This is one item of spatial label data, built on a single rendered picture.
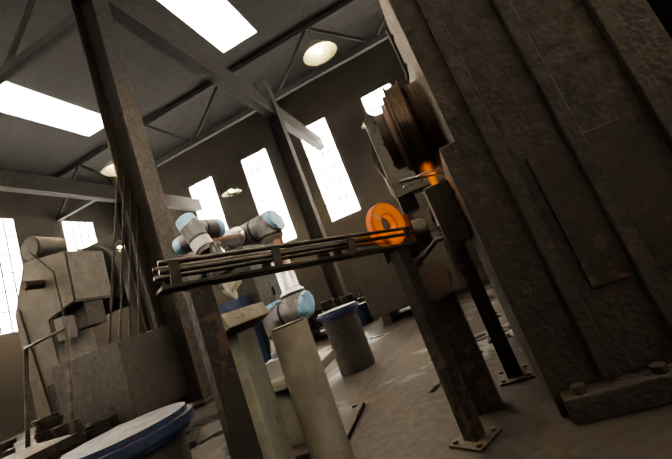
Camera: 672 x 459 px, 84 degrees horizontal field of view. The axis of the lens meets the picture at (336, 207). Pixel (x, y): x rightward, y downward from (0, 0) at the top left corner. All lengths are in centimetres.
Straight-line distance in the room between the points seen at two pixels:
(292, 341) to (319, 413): 21
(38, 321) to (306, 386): 588
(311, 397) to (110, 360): 305
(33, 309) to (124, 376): 315
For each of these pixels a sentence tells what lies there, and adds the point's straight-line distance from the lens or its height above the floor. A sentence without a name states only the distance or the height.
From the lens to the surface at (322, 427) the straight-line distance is 123.
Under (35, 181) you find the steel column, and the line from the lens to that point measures 1099.
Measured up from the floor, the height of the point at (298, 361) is 41.
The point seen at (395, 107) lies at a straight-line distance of 163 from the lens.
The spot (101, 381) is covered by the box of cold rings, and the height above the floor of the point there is 54.
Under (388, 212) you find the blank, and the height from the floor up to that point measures 74.
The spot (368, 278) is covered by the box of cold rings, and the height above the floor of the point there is 53.
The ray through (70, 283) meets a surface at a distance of 641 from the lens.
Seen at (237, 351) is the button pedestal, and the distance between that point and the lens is 124.
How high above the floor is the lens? 57
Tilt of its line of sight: 11 degrees up
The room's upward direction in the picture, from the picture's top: 21 degrees counter-clockwise
